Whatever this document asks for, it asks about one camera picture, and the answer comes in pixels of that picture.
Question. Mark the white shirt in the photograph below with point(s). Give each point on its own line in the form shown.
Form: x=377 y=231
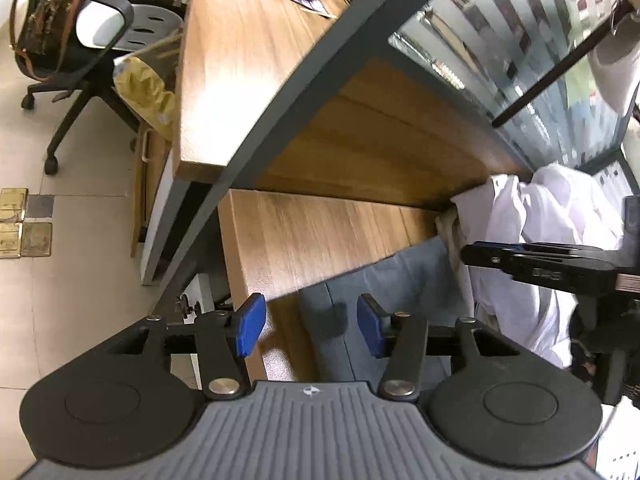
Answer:
x=505 y=220

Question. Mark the glass desk partition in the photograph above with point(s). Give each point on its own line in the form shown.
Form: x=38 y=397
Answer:
x=500 y=35

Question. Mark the brass floor socket cover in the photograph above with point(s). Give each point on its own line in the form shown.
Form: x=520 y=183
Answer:
x=10 y=240
x=37 y=240
x=12 y=205

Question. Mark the white hanging garment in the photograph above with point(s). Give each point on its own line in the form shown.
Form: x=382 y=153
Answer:
x=615 y=70

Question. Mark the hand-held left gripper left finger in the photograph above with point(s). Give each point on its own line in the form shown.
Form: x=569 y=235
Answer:
x=252 y=322

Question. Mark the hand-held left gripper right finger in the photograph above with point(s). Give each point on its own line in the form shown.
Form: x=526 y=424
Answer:
x=370 y=327

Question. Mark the brown patterned handbag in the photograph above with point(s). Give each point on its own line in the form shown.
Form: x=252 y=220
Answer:
x=45 y=25

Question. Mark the wooden drawer cabinet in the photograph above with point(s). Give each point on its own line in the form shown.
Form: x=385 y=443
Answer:
x=142 y=195

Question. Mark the beige garment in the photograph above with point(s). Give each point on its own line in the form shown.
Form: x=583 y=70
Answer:
x=452 y=240

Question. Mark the person's right hand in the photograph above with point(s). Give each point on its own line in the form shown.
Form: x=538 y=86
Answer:
x=590 y=340

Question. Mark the yellow gold bag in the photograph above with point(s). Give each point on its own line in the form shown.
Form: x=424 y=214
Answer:
x=145 y=90

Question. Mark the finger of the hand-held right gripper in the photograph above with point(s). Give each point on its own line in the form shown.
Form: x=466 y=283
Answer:
x=487 y=256

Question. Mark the black and white office chair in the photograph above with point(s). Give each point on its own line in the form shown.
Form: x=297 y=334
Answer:
x=100 y=27

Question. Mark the dark partition post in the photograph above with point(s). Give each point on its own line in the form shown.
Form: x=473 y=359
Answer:
x=550 y=80

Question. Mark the dark grey pants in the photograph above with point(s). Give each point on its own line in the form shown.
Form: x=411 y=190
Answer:
x=400 y=280

